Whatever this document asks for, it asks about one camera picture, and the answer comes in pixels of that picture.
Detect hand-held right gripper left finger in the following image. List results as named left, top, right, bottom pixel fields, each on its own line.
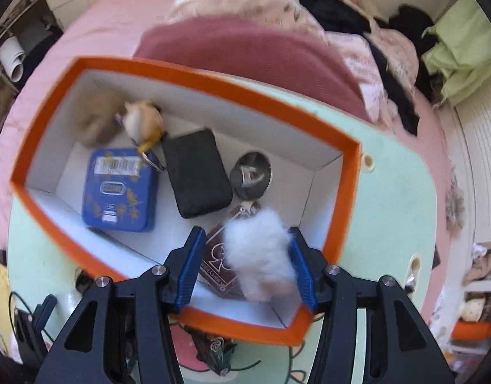
left=35, top=226, right=208, bottom=384

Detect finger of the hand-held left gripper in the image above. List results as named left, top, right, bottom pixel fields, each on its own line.
left=33, top=294, right=58, bottom=331

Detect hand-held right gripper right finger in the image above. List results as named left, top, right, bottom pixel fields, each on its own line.
left=287, top=226, right=456, bottom=384

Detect white fluffy pompom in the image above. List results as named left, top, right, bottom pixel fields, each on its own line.
left=222, top=206, right=298, bottom=304

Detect cartoon figure keychain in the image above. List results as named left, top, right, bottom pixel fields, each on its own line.
left=123, top=100, right=167, bottom=172

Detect orange cardboard box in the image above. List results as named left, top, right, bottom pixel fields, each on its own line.
left=9, top=57, right=363, bottom=347

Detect green desktop table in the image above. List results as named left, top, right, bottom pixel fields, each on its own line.
left=7, top=66, right=438, bottom=384

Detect brown playing card pack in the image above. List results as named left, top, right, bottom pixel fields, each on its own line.
left=199, top=204, right=250, bottom=299

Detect green toy car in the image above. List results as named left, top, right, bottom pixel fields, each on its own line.
left=191, top=328, right=236, bottom=377

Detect dark textured box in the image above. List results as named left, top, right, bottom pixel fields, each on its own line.
left=162, top=128, right=234, bottom=220

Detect blue metal tin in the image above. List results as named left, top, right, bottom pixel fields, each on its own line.
left=82, top=147, right=158, bottom=233

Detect shiny silver metal ornament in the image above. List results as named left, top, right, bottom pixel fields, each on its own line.
left=229, top=150, right=273, bottom=200

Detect cluttered side shelf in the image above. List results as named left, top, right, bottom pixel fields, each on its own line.
left=449, top=242, right=491, bottom=369

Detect brown fur pompom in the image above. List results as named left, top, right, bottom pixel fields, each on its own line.
left=75, top=90, right=124, bottom=147

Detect white slatted panel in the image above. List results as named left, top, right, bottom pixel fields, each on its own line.
left=453, top=68, right=491, bottom=244

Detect dark pink pillow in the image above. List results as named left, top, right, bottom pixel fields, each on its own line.
left=135, top=16, right=374, bottom=123

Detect white paper roll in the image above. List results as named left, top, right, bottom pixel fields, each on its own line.
left=0, top=36, right=26, bottom=83

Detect black clothes on quilt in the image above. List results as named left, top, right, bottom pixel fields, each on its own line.
left=295, top=0, right=422, bottom=137

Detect black garment heap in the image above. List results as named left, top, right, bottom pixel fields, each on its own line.
left=389, top=4, right=444, bottom=102

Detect light green cloth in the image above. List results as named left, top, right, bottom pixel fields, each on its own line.
left=423, top=0, right=491, bottom=107

